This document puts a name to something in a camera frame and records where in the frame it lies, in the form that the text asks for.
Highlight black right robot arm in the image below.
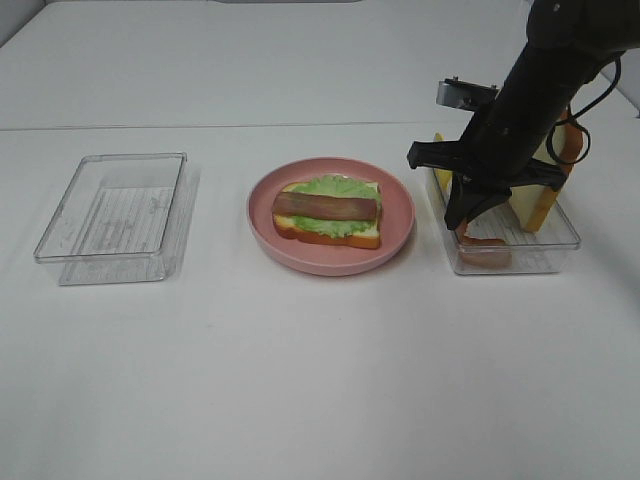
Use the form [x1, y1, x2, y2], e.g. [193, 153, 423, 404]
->
[407, 1, 639, 230]

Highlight curled bacon strip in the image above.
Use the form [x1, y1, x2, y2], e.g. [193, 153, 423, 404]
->
[455, 220, 512, 269]

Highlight standing toast bread slice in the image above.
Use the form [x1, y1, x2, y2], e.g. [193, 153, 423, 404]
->
[508, 123, 583, 233]

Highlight clear plastic left tray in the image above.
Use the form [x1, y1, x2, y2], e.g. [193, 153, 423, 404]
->
[33, 153, 192, 286]

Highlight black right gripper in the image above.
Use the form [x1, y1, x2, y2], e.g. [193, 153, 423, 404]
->
[407, 89, 568, 230]

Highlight green lettuce leaf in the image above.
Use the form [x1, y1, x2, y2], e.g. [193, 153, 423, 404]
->
[279, 175, 381, 239]

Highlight clear plastic tray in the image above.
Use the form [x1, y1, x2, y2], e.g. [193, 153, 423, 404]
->
[33, 153, 192, 286]
[425, 169, 581, 276]

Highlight brown bacon strip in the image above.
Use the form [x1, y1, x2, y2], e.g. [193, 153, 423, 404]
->
[271, 192, 378, 221]

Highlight yellow cheese slice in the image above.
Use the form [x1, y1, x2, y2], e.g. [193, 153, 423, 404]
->
[433, 132, 452, 195]

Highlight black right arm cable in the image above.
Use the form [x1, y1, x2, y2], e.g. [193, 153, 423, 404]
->
[548, 49, 625, 166]

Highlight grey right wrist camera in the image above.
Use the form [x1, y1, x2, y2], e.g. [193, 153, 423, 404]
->
[436, 77, 499, 112]

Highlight toast bread slice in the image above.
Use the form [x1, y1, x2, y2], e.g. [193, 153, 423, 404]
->
[272, 175, 382, 249]
[508, 123, 583, 233]

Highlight pink round plate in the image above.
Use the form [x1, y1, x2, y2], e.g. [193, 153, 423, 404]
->
[247, 157, 415, 276]

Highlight clear plastic right tray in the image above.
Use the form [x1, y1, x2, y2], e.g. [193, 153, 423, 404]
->
[425, 169, 581, 276]

